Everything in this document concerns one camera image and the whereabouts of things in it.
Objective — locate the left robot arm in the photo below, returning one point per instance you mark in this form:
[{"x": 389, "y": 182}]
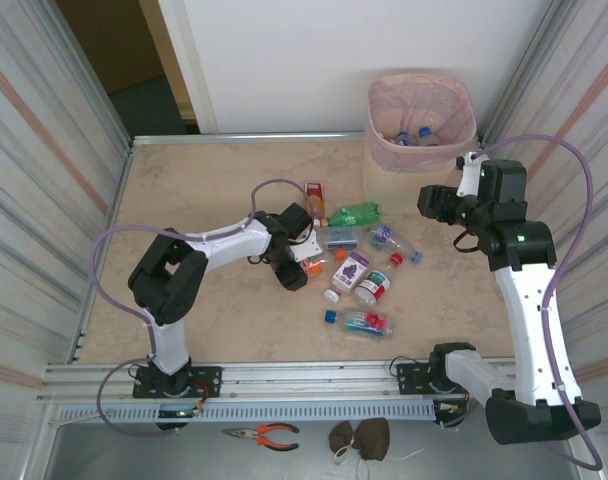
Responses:
[{"x": 169, "y": 280}]

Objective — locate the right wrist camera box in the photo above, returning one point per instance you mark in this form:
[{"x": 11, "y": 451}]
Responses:
[{"x": 468, "y": 175}]

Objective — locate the clear bottle blue square label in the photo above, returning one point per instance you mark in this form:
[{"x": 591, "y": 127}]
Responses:
[{"x": 403, "y": 137}]

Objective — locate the brown cloth mask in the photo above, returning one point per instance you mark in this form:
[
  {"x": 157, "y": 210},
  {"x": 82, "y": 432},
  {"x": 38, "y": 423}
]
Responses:
[{"x": 374, "y": 439}]

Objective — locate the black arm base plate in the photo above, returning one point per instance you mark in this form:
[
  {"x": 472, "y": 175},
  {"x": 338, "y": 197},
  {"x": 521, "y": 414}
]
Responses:
[
  {"x": 409, "y": 377},
  {"x": 209, "y": 380}
]

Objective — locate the orange bottle cap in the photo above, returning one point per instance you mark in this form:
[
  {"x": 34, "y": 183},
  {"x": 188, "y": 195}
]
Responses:
[{"x": 340, "y": 254}]

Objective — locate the pink plastic bin liner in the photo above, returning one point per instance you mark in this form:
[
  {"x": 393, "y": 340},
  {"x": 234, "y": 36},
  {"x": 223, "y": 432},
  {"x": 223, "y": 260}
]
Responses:
[{"x": 384, "y": 150}]

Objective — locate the purple grape juice bottle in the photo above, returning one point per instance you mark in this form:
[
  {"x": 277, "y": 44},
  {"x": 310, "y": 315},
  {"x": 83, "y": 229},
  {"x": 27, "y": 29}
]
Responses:
[{"x": 350, "y": 270}]

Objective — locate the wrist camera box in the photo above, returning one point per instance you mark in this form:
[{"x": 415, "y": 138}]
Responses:
[
  {"x": 468, "y": 175},
  {"x": 309, "y": 247}
]

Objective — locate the brown wooden door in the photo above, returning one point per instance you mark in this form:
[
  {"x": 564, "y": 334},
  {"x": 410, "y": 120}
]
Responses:
[{"x": 109, "y": 45}]

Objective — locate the green bottle yellow cap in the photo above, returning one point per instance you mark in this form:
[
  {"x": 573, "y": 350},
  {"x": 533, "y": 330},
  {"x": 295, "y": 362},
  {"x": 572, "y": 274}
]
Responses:
[{"x": 354, "y": 214}]

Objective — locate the red teal label bottle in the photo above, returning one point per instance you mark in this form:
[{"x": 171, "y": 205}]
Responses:
[{"x": 374, "y": 285}]

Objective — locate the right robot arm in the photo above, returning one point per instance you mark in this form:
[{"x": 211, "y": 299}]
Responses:
[{"x": 534, "y": 325}]

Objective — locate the beige ribbed waste bin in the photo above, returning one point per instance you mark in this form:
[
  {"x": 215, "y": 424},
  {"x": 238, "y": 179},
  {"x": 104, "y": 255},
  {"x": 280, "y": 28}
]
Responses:
[{"x": 399, "y": 185}]

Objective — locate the clear cola bottle blue cap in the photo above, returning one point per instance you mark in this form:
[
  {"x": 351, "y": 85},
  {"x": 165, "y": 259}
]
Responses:
[{"x": 426, "y": 134}]

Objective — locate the striped enclosure panel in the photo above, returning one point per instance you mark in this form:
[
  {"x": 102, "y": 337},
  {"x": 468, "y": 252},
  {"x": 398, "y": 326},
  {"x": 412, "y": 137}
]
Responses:
[
  {"x": 34, "y": 175},
  {"x": 606, "y": 240}
]

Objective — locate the blue red label water bottle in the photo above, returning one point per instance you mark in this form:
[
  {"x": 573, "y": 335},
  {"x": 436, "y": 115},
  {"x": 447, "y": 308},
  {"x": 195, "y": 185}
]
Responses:
[{"x": 361, "y": 322}]

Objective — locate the aluminium table edge rail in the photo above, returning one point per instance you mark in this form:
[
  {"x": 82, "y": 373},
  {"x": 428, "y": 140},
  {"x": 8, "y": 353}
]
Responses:
[{"x": 244, "y": 138}]

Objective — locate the red label tea bottle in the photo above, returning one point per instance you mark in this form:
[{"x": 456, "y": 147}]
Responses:
[{"x": 315, "y": 192}]

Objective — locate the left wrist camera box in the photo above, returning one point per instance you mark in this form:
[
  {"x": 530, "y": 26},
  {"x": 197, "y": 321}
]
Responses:
[{"x": 309, "y": 247}]

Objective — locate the white door frame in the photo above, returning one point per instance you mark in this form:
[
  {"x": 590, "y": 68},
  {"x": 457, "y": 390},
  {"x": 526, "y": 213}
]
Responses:
[{"x": 186, "y": 65}]

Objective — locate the clear bottle colourful label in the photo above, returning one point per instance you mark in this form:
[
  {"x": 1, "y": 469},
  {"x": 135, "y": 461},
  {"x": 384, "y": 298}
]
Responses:
[{"x": 381, "y": 235}]

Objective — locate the wide grooved aluminium rail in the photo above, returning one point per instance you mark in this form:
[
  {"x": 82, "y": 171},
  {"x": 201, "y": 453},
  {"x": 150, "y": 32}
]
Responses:
[{"x": 309, "y": 382}]

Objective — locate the brown fabric pouch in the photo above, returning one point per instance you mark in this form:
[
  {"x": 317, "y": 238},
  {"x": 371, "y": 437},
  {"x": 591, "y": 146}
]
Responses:
[{"x": 343, "y": 436}]

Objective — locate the clear bottle pale blue label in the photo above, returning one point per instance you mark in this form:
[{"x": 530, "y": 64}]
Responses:
[{"x": 339, "y": 236}]

